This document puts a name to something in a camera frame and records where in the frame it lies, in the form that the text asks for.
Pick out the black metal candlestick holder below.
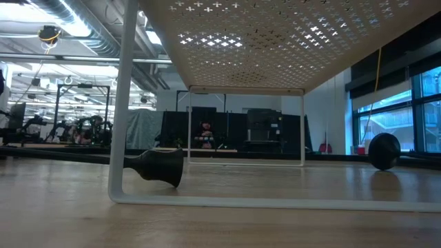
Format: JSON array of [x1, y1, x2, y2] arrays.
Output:
[[367, 132, 402, 172], [123, 147, 185, 189]]

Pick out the person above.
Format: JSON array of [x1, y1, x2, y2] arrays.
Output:
[[194, 120, 216, 149], [77, 115, 113, 145]]

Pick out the black cabinet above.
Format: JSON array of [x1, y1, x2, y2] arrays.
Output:
[[246, 108, 283, 152]]

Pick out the grey tarp cover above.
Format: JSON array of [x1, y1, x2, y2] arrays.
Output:
[[125, 108, 165, 150]]

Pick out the white perforated metal shelf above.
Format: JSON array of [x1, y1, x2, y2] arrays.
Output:
[[107, 0, 441, 213]]

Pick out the red dustpan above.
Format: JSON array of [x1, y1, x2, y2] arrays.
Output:
[[318, 130, 334, 154]]

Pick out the dark computer monitor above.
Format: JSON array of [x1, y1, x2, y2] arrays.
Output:
[[8, 102, 27, 130]]

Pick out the black partition wall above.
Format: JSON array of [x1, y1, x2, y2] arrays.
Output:
[[161, 106, 313, 152]]

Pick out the black robot rig frame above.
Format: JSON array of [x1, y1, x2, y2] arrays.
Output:
[[54, 83, 111, 145]]

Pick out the black aluminium table frame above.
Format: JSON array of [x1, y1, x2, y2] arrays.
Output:
[[0, 146, 441, 170]]

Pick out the black ceiling cable reel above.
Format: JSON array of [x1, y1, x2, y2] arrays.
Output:
[[37, 24, 63, 45]]

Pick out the black window frame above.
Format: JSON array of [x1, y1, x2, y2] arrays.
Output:
[[351, 65, 441, 154]]

